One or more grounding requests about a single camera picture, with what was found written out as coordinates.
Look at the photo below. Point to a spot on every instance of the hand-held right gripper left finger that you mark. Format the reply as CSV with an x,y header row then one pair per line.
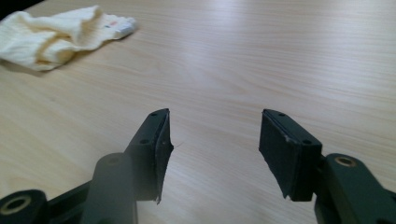
x,y
149,155

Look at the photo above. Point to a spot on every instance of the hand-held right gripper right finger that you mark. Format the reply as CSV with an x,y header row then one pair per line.
x,y
289,155

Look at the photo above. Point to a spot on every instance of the cream cloth with white tag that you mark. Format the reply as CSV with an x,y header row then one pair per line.
x,y
46,37

